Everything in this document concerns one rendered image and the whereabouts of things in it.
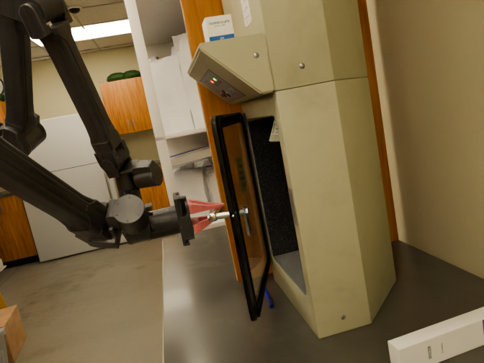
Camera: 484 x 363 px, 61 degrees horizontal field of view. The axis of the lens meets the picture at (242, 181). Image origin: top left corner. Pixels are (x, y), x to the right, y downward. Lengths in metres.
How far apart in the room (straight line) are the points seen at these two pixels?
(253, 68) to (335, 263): 0.39
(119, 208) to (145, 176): 0.34
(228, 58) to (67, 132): 5.05
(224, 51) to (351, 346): 0.56
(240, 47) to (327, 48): 0.15
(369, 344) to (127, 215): 0.49
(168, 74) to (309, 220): 1.48
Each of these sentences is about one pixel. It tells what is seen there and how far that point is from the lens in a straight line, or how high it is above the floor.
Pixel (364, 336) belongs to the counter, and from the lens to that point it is 0.85.
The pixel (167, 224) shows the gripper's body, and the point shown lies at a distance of 0.83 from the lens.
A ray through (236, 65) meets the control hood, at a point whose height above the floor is 1.46.
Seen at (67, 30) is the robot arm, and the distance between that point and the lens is 1.04.
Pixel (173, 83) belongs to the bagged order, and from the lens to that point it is 2.10.
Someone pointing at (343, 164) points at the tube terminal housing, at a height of 1.26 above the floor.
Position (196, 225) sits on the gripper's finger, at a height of 1.19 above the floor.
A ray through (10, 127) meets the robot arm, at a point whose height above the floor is 1.46.
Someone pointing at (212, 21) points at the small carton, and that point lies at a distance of 0.82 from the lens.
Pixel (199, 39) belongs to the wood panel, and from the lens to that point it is 1.10.
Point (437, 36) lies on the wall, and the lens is 1.06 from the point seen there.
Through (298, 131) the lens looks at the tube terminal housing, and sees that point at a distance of 0.74.
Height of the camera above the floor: 1.38
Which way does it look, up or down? 9 degrees down
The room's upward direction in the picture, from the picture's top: 11 degrees counter-clockwise
